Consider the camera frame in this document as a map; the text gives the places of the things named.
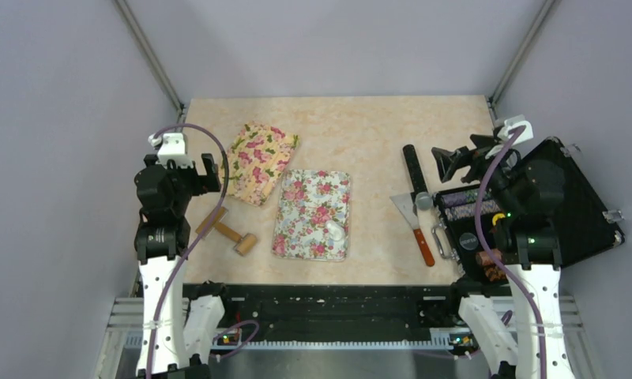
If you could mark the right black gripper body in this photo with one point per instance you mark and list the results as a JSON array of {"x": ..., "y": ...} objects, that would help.
[{"x": 466, "y": 156}]

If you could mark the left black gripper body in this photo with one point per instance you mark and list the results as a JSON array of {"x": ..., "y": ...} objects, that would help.
[{"x": 188, "y": 182}]

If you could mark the wooden double-ended rolling pin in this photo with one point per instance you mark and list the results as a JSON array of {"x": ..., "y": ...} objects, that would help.
[{"x": 243, "y": 243}]

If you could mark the white dough piece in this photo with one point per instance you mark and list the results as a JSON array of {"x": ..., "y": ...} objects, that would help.
[{"x": 335, "y": 231}]

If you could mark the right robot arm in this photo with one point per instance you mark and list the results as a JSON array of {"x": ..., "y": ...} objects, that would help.
[{"x": 537, "y": 349}]

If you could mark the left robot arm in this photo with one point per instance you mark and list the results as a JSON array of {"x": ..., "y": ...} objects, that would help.
[{"x": 163, "y": 234}]

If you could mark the black ridged rolling stick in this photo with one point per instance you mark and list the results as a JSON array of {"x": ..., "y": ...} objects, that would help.
[{"x": 414, "y": 169}]

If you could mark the grey round knob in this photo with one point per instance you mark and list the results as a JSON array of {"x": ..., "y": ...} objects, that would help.
[{"x": 423, "y": 201}]

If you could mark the open black poker chip case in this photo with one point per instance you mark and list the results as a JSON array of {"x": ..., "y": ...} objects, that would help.
[{"x": 557, "y": 209}]

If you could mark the yellow floral cloth pad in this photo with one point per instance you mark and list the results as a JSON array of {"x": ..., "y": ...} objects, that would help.
[{"x": 257, "y": 158}]

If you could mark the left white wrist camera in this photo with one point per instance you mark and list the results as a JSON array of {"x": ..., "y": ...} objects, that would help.
[{"x": 171, "y": 148}]

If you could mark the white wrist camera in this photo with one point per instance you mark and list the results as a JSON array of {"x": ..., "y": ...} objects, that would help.
[
  {"x": 517, "y": 128},
  {"x": 171, "y": 148}
]

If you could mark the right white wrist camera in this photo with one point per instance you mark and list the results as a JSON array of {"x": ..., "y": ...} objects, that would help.
[{"x": 517, "y": 128}]

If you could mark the metal scraper with red handle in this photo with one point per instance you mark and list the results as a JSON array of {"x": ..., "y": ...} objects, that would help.
[{"x": 404, "y": 204}]

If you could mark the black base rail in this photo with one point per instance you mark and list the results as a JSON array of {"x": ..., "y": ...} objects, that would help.
[{"x": 225, "y": 318}]

